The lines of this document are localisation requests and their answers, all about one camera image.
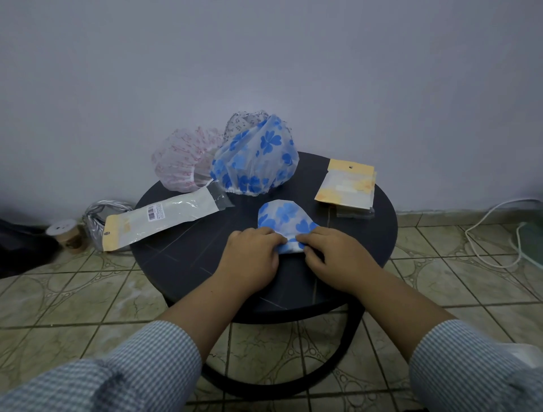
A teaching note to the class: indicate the person's left hand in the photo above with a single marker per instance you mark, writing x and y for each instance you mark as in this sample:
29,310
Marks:
250,263

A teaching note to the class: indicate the person's right hand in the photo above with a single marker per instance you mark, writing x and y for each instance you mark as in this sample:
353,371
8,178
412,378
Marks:
339,263

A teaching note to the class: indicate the blue flower shower cap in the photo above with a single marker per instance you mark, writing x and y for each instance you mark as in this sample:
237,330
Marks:
284,216
254,161

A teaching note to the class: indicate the stack of yellow small pouches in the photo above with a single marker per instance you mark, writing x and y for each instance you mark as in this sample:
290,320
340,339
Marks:
348,182

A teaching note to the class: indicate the cream packet with barcode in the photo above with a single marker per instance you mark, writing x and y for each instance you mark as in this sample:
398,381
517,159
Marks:
169,216

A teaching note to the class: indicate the pink print shower cap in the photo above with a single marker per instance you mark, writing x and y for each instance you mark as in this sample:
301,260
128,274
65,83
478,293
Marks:
178,165

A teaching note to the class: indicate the black round side table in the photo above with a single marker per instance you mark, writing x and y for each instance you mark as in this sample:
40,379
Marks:
182,263

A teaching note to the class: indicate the silver quilted handbag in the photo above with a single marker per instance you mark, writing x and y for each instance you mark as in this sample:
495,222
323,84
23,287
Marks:
95,231

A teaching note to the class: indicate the ribbon spool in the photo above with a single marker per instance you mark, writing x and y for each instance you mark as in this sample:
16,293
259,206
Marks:
65,235

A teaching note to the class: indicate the black bag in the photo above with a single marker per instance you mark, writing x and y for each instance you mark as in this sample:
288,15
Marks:
21,250

